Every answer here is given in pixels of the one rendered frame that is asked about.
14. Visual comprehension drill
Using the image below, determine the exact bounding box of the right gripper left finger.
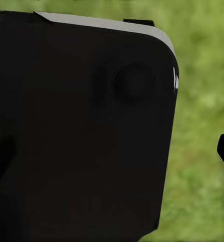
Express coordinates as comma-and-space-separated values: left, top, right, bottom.
0, 134, 17, 179

